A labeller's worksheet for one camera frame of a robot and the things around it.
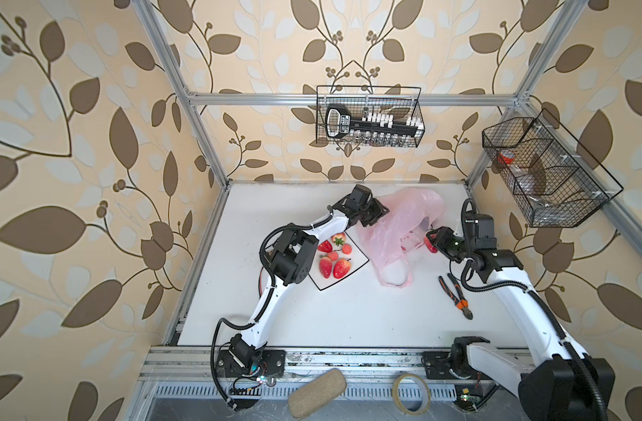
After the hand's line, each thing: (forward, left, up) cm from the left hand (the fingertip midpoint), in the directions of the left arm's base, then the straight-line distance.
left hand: (392, 207), depth 97 cm
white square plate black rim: (-13, +16, -9) cm, 23 cm away
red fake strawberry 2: (-21, +18, -7) cm, 29 cm away
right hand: (-17, -10, +6) cm, 21 cm away
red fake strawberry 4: (-10, +20, -7) cm, 23 cm away
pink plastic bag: (-2, -7, +1) cm, 8 cm away
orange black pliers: (-31, -21, -11) cm, 39 cm away
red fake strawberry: (-20, +24, -8) cm, 32 cm away
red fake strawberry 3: (-12, +24, -9) cm, 29 cm away
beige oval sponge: (-57, +24, -9) cm, 63 cm away
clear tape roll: (-56, -3, -7) cm, 57 cm away
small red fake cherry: (-16, +21, -9) cm, 28 cm away
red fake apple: (-20, -8, +6) cm, 22 cm away
